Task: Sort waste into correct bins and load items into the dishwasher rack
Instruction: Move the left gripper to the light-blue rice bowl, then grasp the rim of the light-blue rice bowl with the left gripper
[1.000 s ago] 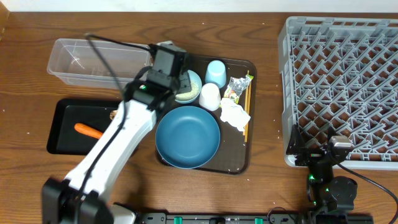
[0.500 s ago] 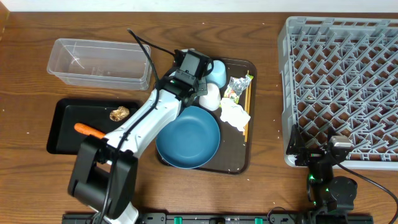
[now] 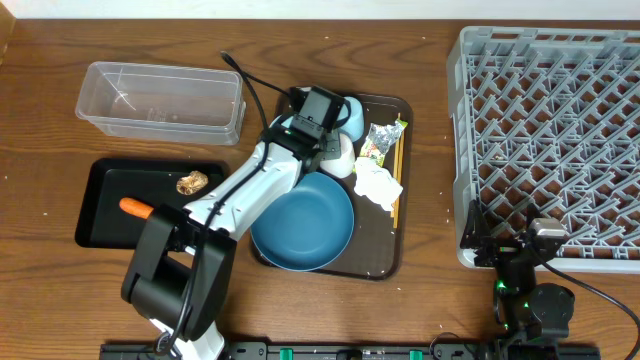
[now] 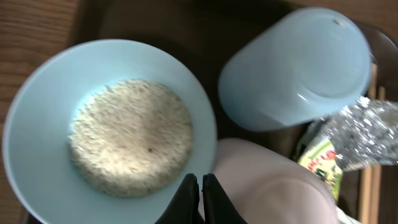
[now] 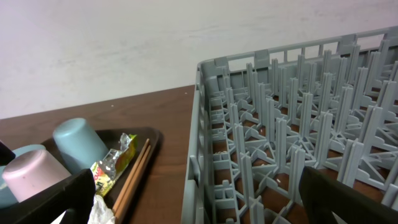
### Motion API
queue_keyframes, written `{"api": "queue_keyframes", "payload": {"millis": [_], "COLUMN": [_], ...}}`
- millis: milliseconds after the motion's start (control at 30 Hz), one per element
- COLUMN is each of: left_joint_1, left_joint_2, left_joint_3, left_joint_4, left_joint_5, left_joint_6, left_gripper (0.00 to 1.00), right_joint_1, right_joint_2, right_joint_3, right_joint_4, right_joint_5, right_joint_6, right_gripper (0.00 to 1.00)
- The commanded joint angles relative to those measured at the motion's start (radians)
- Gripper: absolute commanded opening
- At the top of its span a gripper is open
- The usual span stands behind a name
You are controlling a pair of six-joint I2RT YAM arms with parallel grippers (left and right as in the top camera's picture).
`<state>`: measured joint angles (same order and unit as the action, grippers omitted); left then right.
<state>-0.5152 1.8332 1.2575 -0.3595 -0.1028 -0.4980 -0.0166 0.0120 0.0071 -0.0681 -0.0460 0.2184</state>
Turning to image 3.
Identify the clear plastic bin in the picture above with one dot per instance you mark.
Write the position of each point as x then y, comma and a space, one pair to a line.
165, 103

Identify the orange carrot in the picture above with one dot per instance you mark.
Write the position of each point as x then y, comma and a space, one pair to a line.
135, 208

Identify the silver green snack wrapper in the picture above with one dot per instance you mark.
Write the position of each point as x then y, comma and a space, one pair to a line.
380, 139

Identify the dark brown serving tray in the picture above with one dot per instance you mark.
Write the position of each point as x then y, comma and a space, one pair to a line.
375, 248

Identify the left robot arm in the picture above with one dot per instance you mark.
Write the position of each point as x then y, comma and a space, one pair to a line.
179, 274

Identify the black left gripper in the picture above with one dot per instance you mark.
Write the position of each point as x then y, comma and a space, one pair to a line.
335, 152

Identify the crumpled white paper napkin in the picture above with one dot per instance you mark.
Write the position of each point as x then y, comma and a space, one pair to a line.
376, 183

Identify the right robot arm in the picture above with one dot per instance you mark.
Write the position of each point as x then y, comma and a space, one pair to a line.
535, 315

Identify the black waste tray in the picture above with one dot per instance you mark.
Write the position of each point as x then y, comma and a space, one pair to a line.
102, 223

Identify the grey plastic dishwasher rack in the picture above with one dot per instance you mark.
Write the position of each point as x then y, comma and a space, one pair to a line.
550, 117

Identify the light blue plastic cup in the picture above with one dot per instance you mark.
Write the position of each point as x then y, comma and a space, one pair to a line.
351, 119

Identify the light blue small bowl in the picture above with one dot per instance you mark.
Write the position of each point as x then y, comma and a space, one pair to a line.
280, 127

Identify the brown food scrap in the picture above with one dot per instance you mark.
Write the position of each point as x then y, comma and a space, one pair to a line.
192, 183

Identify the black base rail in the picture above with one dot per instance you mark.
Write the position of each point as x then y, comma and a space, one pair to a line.
437, 351

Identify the large dark blue bowl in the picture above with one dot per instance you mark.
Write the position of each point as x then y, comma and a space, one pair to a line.
308, 227

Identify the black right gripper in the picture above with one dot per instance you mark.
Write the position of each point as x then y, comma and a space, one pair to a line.
498, 248

